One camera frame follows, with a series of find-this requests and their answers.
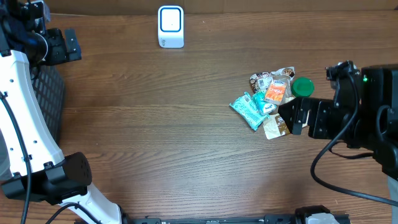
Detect brown bread pouch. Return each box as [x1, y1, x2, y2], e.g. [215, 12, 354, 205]
[249, 67, 295, 139]

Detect green lid jar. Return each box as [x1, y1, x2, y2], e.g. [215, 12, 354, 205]
[291, 77, 315, 97]

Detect orange snack packet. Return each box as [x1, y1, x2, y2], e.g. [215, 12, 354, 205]
[265, 80, 287, 105]

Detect teal gum packet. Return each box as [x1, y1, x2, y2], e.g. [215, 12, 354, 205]
[252, 90, 277, 116]

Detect long teal wipes pack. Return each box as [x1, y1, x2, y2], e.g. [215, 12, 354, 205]
[229, 92, 269, 131]

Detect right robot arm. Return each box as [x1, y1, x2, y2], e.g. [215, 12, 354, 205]
[278, 61, 397, 223]

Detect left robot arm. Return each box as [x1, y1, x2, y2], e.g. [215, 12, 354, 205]
[1, 1, 129, 223]

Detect white barcode scanner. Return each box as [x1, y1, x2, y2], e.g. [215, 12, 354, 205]
[157, 5, 185, 49]

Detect grey plastic shopping basket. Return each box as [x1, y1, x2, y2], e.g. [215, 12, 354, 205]
[30, 65, 65, 144]

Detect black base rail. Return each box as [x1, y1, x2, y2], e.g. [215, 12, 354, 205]
[129, 205, 351, 224]

